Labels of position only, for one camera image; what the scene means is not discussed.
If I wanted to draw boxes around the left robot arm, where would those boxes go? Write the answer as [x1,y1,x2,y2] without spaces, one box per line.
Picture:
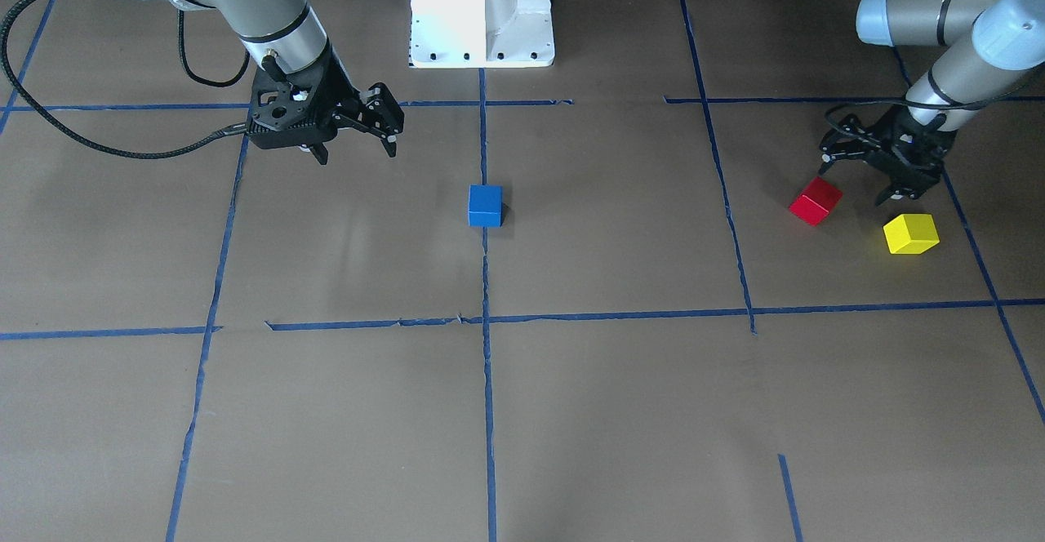
[820,0,1044,203]

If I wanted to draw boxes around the yellow wooden block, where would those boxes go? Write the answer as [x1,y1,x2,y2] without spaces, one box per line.
[882,212,941,255]

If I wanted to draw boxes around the blue wooden block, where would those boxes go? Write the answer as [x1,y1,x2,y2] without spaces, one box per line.
[467,184,504,227]

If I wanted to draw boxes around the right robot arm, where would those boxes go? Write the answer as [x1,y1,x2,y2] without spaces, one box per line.
[164,0,404,165]

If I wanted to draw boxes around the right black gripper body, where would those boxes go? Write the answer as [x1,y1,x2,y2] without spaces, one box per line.
[247,43,362,150]

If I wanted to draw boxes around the white pedestal column with base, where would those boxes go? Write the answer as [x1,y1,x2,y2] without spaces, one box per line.
[408,0,556,69]

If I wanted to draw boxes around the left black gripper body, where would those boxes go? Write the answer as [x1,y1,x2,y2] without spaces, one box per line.
[883,107,957,192]

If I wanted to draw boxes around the red wooden block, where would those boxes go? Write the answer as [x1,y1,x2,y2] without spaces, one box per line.
[789,176,843,227]

